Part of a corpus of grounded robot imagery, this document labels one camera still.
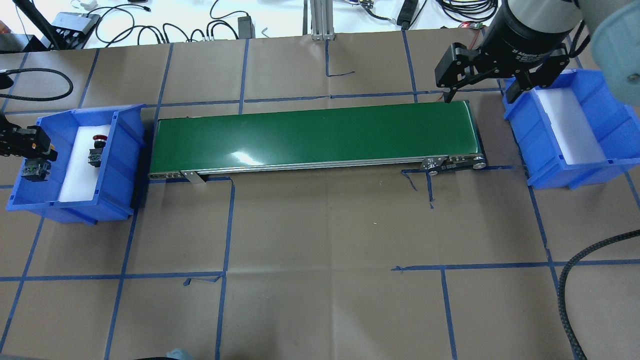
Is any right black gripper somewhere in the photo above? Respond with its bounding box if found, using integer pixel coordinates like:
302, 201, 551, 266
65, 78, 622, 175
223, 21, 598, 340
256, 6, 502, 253
434, 0, 582, 104

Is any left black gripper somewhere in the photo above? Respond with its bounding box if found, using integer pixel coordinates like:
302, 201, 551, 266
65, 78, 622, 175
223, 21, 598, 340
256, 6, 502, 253
0, 114, 53, 161

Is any yellow push button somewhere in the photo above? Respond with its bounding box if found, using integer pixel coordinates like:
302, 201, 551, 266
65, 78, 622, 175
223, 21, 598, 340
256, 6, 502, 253
20, 158, 51, 182

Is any red mushroom push button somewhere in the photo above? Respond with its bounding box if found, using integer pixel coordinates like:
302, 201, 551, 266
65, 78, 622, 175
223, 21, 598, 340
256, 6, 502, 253
87, 134, 108, 168

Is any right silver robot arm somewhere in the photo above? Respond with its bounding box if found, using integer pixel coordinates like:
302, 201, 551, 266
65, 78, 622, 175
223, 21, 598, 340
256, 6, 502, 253
434, 0, 640, 107

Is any green conveyor belt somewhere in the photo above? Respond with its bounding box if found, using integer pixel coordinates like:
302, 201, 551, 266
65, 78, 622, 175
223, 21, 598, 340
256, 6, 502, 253
148, 101, 489, 180

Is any white foam in left bin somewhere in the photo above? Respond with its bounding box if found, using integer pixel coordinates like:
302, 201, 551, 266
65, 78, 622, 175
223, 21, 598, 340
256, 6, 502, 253
57, 124, 111, 202

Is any white foam in bin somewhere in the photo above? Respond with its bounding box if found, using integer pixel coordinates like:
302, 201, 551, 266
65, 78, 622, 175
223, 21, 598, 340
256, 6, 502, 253
57, 124, 111, 202
534, 87, 607, 166

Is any left blue plastic bin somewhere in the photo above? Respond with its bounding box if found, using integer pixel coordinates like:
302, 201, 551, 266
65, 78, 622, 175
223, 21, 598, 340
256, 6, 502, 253
6, 104, 146, 225

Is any blue plastic bin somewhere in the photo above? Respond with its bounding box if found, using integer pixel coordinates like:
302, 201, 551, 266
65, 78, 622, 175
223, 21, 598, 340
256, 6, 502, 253
504, 68, 640, 189
6, 104, 146, 225

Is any right blue plastic bin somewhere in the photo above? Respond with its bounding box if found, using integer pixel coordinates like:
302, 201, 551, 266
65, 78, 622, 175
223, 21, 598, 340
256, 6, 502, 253
504, 68, 640, 189

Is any white foam in right bin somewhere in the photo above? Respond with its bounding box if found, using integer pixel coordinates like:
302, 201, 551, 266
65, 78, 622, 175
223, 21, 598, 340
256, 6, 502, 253
534, 87, 607, 166

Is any black power adapter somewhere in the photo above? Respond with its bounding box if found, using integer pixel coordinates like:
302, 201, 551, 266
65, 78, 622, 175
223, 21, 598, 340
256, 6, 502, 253
237, 14, 256, 39

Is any coiled black cable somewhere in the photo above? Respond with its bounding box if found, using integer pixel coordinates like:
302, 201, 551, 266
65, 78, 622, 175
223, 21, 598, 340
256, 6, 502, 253
436, 0, 500, 24

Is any aluminium frame post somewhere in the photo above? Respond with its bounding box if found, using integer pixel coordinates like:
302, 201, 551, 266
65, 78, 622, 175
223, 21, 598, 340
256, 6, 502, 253
308, 0, 336, 41

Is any braided black robot cable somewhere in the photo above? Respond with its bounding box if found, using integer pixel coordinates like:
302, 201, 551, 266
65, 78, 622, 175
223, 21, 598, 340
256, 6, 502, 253
557, 231, 640, 360

